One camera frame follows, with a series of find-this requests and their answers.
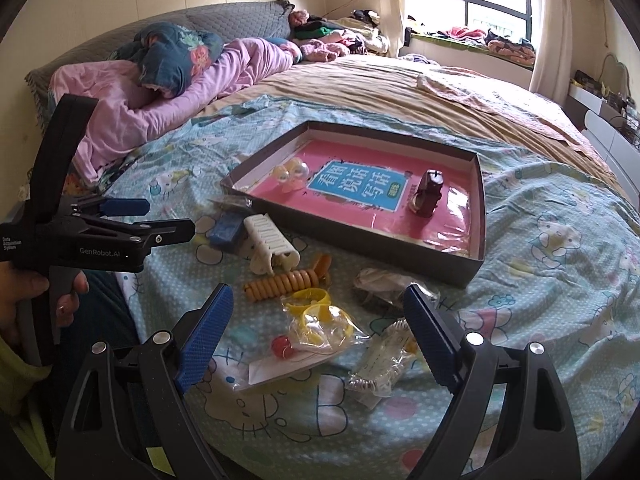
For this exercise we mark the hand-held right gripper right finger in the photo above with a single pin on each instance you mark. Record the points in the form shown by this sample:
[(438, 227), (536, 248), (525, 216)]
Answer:
[(429, 340)]

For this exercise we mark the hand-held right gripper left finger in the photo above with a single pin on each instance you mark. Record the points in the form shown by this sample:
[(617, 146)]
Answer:
[(210, 335)]

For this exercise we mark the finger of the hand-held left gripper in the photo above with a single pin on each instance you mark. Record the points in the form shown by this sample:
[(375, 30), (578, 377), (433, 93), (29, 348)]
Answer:
[(165, 231), (127, 206)]

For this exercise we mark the bagged silver jewelry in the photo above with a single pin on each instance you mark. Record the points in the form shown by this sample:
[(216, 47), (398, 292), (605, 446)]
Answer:
[(382, 360)]

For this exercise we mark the small blue box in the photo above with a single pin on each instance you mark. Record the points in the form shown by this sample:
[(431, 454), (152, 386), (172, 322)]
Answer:
[(225, 232)]

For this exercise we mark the shallow cardboard box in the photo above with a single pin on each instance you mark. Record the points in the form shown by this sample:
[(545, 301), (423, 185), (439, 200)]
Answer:
[(440, 270)]

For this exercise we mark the white claw hair clip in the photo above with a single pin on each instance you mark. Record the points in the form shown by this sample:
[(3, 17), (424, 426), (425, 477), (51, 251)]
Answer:
[(270, 240)]

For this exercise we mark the person's left forearm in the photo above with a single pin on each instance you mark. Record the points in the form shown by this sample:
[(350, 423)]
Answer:
[(20, 380)]

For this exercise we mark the person's left hand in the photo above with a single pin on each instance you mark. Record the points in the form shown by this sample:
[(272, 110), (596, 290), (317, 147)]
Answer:
[(25, 285)]

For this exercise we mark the small clear plastic bag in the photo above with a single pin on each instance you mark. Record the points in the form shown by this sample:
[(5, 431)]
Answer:
[(230, 203)]

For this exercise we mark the bagged dark hair accessory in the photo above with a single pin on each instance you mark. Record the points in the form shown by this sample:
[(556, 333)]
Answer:
[(380, 287)]

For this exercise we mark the pink quilt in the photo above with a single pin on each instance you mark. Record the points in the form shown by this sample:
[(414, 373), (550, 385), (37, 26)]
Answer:
[(150, 125)]

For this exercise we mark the cartoon print bedsheet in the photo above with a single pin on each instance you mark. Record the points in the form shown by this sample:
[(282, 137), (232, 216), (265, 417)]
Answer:
[(540, 285)]

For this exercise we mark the amber hair clip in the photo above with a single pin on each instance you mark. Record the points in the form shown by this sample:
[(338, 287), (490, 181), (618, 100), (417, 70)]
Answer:
[(322, 266)]

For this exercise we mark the pearl hair clip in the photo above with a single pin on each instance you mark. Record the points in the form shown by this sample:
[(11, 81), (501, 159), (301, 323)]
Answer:
[(295, 170)]

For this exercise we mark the pink book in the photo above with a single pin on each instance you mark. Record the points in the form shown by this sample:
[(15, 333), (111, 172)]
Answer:
[(350, 210)]

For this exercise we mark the blue floral pillow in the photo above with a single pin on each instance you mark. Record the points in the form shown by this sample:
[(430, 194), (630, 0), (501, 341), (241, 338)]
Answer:
[(170, 60)]

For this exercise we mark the grey quilted headboard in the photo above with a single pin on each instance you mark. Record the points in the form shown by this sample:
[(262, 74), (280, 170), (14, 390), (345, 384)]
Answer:
[(235, 17)]

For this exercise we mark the tan blanket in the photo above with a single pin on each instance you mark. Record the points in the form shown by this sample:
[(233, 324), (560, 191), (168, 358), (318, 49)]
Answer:
[(360, 90)]

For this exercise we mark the pink fuzzy garment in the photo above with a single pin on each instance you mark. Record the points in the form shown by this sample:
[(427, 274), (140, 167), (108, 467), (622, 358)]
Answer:
[(325, 51)]

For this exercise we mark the pink floral cloth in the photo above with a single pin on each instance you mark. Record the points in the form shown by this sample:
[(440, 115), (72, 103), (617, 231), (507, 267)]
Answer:
[(500, 100)]

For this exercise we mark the white dresser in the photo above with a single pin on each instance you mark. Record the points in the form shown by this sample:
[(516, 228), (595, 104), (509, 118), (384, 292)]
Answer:
[(600, 130)]

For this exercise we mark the pile of clothes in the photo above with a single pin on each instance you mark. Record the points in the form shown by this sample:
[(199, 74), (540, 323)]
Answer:
[(350, 30)]

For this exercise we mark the clutter on dresser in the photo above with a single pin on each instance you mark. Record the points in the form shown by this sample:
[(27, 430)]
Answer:
[(615, 102)]

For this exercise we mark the clothes on windowsill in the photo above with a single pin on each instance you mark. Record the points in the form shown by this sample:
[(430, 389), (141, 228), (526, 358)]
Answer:
[(500, 42)]

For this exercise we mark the cream curtain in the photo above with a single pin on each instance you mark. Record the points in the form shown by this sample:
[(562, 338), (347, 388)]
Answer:
[(390, 0), (555, 25)]

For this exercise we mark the scalloped mirror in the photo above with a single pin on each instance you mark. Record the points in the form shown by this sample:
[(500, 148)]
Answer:
[(616, 72)]

